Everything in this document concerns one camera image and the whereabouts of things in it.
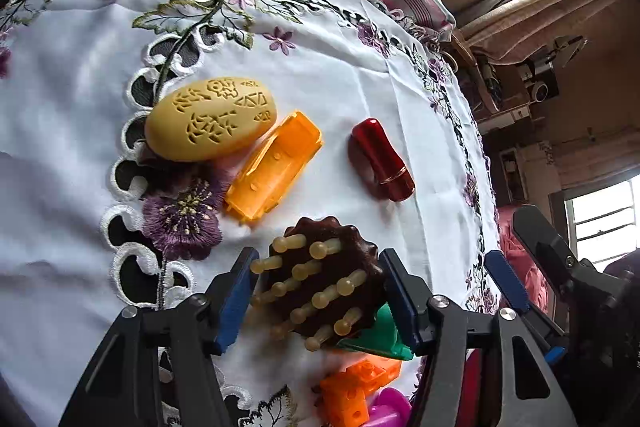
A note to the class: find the beige curtain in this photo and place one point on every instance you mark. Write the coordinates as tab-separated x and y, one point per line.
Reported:
540	7

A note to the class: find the cluttered wooden cabinet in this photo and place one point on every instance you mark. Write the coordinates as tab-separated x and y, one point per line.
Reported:
505	97

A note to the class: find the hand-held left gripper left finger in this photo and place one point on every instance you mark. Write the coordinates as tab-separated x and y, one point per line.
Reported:
235	302

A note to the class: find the window with bars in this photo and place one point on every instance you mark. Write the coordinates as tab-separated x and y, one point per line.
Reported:
605	217

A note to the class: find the dark red lipstick tube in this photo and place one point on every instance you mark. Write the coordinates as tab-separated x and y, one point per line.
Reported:
380	162

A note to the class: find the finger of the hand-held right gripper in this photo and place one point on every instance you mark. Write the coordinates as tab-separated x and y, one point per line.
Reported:
542	237
505	279

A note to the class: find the brown massage comb with pegs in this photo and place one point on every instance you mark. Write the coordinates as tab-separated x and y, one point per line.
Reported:
350	252

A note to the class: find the magenta plastic spool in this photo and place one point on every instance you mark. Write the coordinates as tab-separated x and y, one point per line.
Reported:
390	409

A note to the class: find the orange plastic clip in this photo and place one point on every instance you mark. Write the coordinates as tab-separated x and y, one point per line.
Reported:
270	172

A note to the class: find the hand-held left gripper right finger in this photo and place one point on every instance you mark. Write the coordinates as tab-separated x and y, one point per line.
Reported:
400	294

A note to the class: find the white embroidered floral tablecloth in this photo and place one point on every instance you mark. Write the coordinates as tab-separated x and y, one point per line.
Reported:
75	57

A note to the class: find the pink cloth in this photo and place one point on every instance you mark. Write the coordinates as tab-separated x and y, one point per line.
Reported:
522	259

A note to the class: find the yellow carved oval case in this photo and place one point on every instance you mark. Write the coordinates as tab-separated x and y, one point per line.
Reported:
210	122

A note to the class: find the green plastic toy piece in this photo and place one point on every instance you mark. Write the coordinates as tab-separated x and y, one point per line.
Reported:
385	337

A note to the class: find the orange block with holes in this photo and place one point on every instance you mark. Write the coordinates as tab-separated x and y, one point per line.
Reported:
345	392

